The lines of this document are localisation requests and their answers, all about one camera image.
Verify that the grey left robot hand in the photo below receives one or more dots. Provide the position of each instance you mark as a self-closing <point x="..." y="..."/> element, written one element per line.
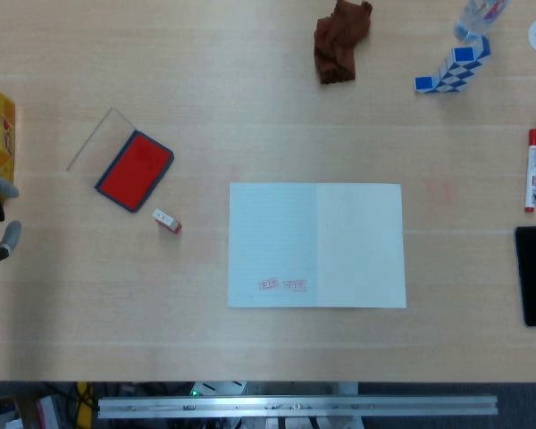
<point x="6" y="187"/>

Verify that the clear plastic water bottle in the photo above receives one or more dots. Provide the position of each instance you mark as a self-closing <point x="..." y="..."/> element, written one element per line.
<point x="478" y="18"/>

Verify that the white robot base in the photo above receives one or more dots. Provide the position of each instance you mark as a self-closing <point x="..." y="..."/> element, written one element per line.
<point x="214" y="389"/>

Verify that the red ink stamp pad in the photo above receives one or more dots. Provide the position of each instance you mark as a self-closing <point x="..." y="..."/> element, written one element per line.
<point x="136" y="172"/>

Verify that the crumpled brown cloth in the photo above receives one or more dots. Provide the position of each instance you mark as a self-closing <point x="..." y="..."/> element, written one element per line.
<point x="339" y="44"/>

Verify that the blue white snake puzzle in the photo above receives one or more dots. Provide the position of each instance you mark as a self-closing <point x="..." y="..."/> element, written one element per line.
<point x="455" y="71"/>

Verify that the open white lined notebook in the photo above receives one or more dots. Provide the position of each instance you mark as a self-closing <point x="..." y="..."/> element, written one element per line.
<point x="317" y="246"/>

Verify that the aluminium rail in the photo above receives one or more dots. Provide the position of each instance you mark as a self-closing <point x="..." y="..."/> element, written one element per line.
<point x="295" y="406"/>

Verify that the red whiteboard marker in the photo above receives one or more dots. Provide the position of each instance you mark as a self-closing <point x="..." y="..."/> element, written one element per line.
<point x="531" y="174"/>

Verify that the red white stamp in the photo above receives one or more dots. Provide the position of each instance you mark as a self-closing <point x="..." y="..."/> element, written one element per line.
<point x="165" y="219"/>

